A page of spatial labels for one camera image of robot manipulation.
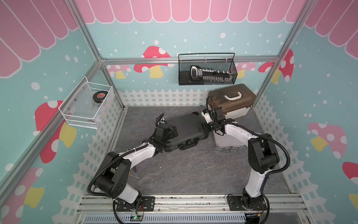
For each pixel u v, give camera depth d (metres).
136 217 0.71
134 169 0.85
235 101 0.96
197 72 0.89
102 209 0.74
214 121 0.81
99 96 0.79
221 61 0.92
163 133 0.69
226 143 0.92
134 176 0.83
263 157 0.50
